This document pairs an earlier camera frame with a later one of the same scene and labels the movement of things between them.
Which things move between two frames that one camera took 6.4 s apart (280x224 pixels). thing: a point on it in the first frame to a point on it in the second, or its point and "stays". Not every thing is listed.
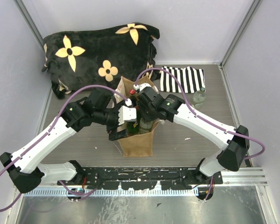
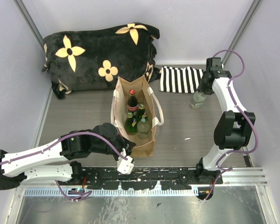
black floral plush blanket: [77, 59] stays
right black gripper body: [147, 112] to [204, 87]
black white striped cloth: [192, 79] stays
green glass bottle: [133, 128] stays
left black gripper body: [110, 118] to [109, 150]
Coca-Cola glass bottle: [133, 98] stays
